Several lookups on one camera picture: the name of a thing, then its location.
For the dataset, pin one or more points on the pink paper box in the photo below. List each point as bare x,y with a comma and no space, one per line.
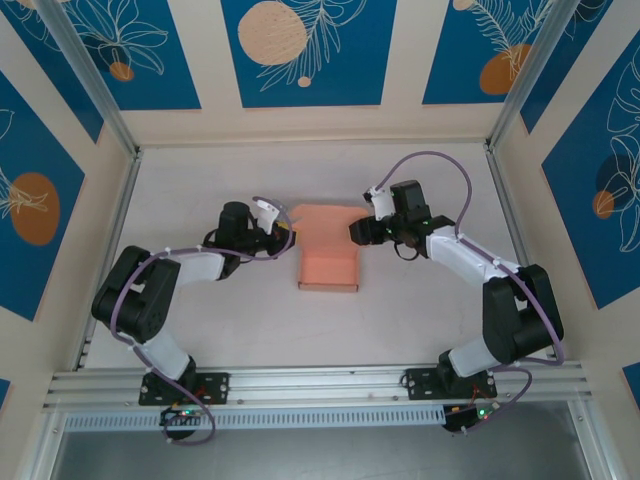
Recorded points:
327,250

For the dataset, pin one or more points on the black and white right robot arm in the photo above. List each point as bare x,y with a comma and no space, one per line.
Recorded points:
520,315

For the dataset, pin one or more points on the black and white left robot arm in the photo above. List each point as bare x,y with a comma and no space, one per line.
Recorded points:
145,305

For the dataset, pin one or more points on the controller board with lights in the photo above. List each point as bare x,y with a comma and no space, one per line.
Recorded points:
182,414
470,415

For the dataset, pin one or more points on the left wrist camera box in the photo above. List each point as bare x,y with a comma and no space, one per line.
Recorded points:
267,212

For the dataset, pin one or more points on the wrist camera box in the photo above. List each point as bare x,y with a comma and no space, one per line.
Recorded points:
267,212
381,202

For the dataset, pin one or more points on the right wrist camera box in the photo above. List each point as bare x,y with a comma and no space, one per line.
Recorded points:
381,202

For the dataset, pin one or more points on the aluminium side rail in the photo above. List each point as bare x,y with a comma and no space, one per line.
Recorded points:
497,175
123,200

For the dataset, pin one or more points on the aluminium mounting rail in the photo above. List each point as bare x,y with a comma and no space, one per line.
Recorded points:
320,385

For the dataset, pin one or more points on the blue floral wall panel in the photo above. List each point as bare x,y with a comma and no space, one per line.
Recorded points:
350,75
45,65
575,225
450,60
165,85
632,377
4,395
30,280
575,50

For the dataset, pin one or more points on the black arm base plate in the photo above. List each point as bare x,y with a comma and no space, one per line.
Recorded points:
420,382
215,387

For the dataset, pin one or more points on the aluminium frame post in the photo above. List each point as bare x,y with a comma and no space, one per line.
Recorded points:
592,440
95,85
530,75
42,445

